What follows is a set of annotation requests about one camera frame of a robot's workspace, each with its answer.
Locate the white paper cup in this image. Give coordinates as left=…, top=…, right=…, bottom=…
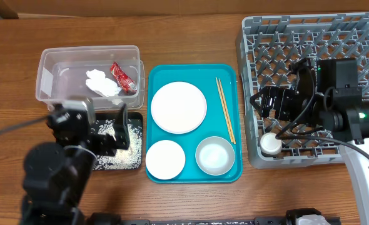
left=260, top=132, right=282, bottom=157

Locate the wooden chopstick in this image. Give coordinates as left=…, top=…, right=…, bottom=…
left=215, top=77, right=236, bottom=144
left=218, top=79, right=236, bottom=144

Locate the red snack wrapper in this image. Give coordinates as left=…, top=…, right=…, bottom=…
left=110, top=62, right=137, bottom=94

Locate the white napkin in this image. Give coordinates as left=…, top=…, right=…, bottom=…
left=86, top=69, right=123, bottom=105

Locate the large white plate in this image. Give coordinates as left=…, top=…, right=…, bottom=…
left=150, top=81, right=207, bottom=134

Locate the grey-white bowl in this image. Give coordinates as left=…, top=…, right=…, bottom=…
left=195, top=136, right=236, bottom=176

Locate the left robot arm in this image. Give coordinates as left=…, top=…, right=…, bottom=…
left=21, top=101, right=130, bottom=224

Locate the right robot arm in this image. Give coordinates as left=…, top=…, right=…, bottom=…
left=250, top=58, right=369, bottom=224

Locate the grey dishwasher rack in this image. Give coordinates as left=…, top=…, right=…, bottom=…
left=236, top=12, right=369, bottom=169

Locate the black plastic tray bin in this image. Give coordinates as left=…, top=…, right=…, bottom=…
left=90, top=112, right=144, bottom=171

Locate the pile of cooked rice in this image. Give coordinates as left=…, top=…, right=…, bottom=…
left=92, top=118, right=143, bottom=169

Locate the clear plastic storage bin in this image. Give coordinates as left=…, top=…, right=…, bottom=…
left=36, top=45, right=145, bottom=111

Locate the teal plastic serving tray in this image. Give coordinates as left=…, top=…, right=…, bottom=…
left=146, top=64, right=243, bottom=184

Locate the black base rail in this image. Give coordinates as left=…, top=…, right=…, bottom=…
left=113, top=217, right=290, bottom=225

